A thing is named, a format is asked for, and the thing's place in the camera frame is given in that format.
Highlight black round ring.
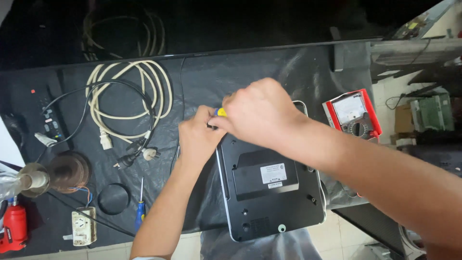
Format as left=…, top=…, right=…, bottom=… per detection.
left=97, top=183, right=131, bottom=216

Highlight cluttered grey shelf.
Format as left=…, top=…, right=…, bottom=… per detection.
left=368, top=0, right=462, bottom=85

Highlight black table cloth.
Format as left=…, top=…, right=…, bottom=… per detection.
left=0, top=43, right=377, bottom=250

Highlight white wall socket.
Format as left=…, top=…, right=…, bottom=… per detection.
left=63, top=207, right=97, bottom=247

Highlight clear plastic bag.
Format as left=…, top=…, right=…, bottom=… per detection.
left=0, top=173, right=23, bottom=203

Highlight green circuit board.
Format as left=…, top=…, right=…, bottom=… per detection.
left=410, top=93, right=456, bottom=133

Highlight grey plastic sheet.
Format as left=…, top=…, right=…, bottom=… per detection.
left=200, top=227, right=322, bottom=260

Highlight person's right hand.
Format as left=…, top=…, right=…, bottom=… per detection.
left=209, top=78, right=308, bottom=149

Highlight person's left hand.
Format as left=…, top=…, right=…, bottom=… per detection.
left=179, top=105, right=227, bottom=169

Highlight blue and brown wires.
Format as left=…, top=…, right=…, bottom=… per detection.
left=68, top=186, right=94, bottom=208

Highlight black flat television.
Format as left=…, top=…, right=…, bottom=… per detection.
left=0, top=0, right=445, bottom=71

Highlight black remote control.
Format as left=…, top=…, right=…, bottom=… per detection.
left=31, top=87, right=68, bottom=144

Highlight red power tool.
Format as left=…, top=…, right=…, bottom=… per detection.
left=0, top=196, right=29, bottom=254

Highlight red analog multimeter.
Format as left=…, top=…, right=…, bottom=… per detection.
left=322, top=89, right=383, bottom=142

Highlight coiled white power cable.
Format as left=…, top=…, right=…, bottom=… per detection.
left=85, top=60, right=174, bottom=162

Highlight small white tube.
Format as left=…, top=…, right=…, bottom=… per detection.
left=34, top=132, right=58, bottom=148

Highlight black power cable with plug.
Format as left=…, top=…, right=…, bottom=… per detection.
left=35, top=79, right=156, bottom=170

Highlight yellow blue handled screwdriver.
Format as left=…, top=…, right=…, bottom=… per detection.
left=207, top=107, right=228, bottom=129

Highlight brown round lamp base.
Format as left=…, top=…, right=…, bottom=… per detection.
left=47, top=151, right=91, bottom=194

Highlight black appliance with white rim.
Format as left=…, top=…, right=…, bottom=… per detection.
left=215, top=100, right=327, bottom=243

